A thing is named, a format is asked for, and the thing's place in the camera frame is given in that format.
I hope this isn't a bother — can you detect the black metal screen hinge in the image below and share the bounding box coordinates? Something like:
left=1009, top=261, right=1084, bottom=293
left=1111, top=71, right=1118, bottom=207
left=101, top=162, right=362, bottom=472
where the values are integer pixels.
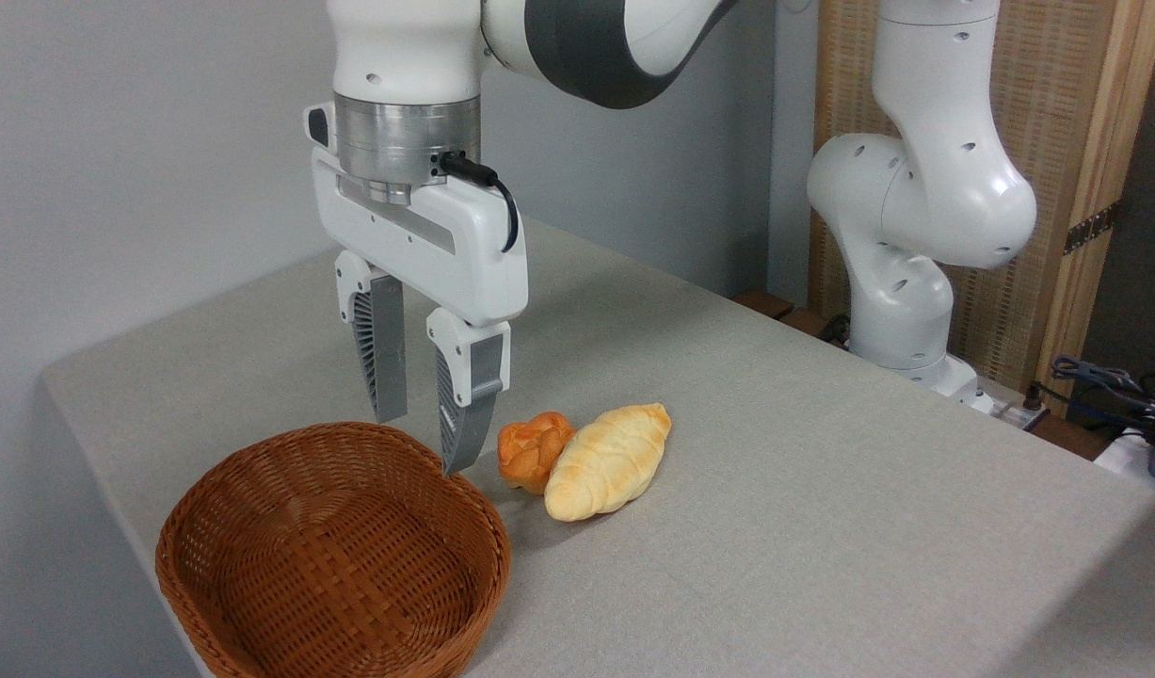
left=1064, top=201, right=1122, bottom=255

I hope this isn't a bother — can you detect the orange round bread bun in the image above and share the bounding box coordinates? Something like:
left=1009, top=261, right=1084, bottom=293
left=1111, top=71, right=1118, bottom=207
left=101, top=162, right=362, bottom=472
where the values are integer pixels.
left=497, top=412, right=576, bottom=495

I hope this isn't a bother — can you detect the brown wicker basket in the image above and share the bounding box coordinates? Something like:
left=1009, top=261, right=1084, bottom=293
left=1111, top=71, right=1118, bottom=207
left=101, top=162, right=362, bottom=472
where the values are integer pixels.
left=155, top=422, right=513, bottom=678

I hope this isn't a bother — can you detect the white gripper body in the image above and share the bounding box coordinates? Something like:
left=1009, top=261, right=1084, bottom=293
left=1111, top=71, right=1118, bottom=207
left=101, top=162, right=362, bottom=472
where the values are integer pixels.
left=304, top=102, right=529, bottom=328

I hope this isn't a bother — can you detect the wooden bamboo folding screen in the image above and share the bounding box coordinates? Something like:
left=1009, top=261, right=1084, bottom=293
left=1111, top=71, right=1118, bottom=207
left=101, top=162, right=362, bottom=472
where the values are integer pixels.
left=808, top=0, right=1155, bottom=420

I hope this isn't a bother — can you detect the white cloth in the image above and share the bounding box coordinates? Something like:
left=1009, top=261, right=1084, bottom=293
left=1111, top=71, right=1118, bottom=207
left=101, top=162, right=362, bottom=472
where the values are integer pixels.
left=1093, top=428, right=1155, bottom=495

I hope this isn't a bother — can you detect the dark cable bundle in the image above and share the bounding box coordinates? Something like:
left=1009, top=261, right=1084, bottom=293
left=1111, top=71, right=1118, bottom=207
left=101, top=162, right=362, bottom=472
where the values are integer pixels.
left=1051, top=355, right=1155, bottom=444

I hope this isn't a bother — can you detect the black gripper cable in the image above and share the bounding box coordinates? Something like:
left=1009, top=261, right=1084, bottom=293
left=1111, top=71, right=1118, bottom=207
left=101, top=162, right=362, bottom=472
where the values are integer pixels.
left=441, top=151, right=521, bottom=253

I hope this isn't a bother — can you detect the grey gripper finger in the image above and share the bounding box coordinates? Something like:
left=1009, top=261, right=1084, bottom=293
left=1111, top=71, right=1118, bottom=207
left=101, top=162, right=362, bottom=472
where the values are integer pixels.
left=426, top=308, right=512, bottom=476
left=334, top=250, right=409, bottom=425

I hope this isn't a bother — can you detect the pale croissant shaped bread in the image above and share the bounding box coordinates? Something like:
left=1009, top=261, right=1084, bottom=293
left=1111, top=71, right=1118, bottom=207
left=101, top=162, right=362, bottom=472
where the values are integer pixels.
left=544, top=403, right=673, bottom=523

